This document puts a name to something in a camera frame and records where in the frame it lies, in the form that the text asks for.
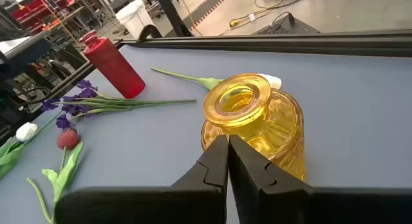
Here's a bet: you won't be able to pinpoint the black stand leg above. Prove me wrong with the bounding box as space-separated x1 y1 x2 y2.
153 0 194 37

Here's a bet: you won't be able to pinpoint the red glass vase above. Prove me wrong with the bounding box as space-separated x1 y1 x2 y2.
79 30 146 100

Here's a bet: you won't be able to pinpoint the white waste bin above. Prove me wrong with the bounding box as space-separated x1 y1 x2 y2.
115 0 155 40

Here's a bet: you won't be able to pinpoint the red storage bins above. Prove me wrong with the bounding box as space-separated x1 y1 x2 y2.
11 0 77 28

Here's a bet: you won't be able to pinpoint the black power cable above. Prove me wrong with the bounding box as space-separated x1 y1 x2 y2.
270 11 296 28

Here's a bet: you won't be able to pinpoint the grey side desk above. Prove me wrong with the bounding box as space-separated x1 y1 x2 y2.
0 35 52 77

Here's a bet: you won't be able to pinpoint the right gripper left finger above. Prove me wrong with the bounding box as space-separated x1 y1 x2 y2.
53 135 230 224

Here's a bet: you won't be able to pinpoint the yellow glass vase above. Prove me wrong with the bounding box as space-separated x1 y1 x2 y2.
200 73 306 182

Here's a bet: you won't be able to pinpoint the thin yellow cable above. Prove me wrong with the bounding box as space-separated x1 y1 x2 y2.
176 0 203 37

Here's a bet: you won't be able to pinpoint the purple artificial flower bunch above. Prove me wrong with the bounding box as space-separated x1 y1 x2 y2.
40 79 198 130

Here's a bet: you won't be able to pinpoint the black arched cable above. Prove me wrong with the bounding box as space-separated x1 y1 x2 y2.
138 24 164 42

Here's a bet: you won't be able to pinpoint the yellow extension cord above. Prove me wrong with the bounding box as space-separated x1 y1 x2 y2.
229 0 292 28

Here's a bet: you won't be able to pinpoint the white artificial tulip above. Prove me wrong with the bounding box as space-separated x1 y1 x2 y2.
0 111 64 182
150 66 283 91

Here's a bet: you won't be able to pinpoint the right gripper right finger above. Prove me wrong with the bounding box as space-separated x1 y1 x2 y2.
229 135 412 224

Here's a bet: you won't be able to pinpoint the black mat with striped edge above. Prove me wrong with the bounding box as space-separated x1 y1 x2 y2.
165 0 233 37

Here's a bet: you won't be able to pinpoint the red artificial tulip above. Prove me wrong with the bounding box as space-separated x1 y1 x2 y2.
26 127 85 224

